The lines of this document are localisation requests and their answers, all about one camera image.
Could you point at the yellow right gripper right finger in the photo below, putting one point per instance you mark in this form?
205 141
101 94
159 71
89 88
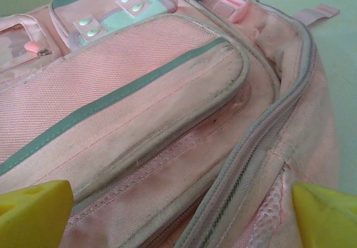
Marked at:
326 220

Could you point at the pink school backpack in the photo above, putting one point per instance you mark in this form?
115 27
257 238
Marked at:
167 106

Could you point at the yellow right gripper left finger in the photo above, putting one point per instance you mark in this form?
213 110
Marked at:
33 217

